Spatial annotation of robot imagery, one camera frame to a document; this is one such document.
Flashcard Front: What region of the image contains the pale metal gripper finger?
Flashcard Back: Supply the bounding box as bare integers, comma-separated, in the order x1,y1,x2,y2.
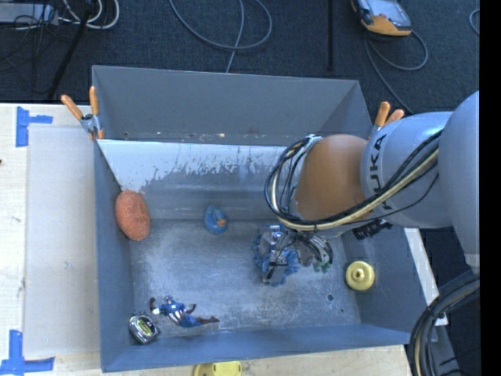
262,251,289,286
259,229,283,259

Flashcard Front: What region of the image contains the blue fuzzy cloth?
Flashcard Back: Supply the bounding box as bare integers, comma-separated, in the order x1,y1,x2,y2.
250,228,301,287

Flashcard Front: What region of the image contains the grey metal bin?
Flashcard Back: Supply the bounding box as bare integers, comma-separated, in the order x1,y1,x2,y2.
90,64,431,374

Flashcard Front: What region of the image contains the blue rubber duck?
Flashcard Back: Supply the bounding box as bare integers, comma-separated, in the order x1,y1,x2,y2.
203,204,230,235

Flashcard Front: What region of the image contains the yellow round disc with knob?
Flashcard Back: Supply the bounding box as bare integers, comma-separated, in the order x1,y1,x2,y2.
344,260,377,292

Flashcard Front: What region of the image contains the blue superhero toy figure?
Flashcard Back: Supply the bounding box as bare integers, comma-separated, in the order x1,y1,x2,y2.
148,295,221,329

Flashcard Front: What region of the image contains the orange round scouring pad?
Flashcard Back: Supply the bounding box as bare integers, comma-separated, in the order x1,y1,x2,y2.
114,189,152,242

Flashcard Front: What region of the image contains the silver and yellow tape measure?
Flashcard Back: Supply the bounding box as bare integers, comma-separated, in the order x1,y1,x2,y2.
128,314,161,345

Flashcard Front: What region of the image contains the pale flat board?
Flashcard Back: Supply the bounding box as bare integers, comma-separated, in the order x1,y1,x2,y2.
21,123,103,363

